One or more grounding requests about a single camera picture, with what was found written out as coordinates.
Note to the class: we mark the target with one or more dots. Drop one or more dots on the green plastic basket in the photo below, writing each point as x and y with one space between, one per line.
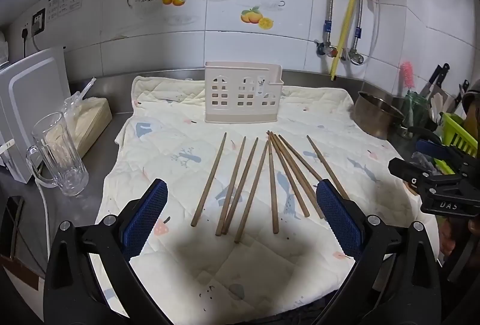
453 134

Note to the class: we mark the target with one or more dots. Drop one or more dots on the wooden chopstick two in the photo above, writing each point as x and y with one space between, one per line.
230 188

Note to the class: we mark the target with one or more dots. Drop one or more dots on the wooden chopstick one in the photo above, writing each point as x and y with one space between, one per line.
207 187

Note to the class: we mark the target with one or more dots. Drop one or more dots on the clear glass mug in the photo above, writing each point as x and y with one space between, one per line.
53 158

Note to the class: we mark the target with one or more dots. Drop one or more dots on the wooden chopstick eight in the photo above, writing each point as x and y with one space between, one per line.
300 158

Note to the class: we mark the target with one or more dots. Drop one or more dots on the black handled kitchen knife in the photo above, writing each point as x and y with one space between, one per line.
436 79

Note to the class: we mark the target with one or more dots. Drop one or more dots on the beige plastic utensil holder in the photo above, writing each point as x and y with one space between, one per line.
242 92

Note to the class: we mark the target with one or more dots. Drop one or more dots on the pink bottle brush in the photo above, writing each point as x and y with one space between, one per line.
406 75

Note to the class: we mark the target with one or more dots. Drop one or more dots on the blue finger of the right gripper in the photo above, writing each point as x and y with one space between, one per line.
431 149
406 171

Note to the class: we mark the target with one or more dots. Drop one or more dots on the green glass jar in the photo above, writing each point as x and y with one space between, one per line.
416 111

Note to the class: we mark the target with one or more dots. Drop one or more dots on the wooden chopstick five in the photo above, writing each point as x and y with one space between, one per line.
273 192

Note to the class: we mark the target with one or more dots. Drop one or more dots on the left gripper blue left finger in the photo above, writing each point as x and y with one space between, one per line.
142 218

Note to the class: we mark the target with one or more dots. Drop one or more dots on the wooden chopstick three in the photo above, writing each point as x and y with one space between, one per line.
238 190

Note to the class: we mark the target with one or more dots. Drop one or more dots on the silver angle valve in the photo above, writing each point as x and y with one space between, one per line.
354 57

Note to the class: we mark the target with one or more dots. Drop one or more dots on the wooden chopstick six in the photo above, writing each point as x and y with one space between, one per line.
289 177

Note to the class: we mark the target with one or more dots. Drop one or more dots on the bagged beige tissue box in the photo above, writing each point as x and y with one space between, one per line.
86 118

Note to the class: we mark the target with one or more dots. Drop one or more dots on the black wall socket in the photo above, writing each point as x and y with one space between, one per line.
38 22

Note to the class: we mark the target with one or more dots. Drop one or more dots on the cream quilted patterned mat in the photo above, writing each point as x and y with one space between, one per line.
196 277

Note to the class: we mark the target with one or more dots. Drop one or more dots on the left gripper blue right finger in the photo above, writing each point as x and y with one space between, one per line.
343 223

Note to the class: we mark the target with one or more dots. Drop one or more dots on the wooden chopstick nine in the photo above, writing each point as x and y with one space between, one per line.
329 170

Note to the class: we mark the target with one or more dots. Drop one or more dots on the wall instruction sticker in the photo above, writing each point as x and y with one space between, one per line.
59 8

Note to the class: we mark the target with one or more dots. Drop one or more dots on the wooden chopstick seven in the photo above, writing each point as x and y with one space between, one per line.
300 176

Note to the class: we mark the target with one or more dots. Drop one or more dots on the red handled water valve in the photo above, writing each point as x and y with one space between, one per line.
325 49

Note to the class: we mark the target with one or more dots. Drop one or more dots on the stainless steel pot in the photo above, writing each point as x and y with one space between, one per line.
374 116

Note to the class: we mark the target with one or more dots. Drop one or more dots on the wooden chopstick four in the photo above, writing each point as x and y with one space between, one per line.
251 196

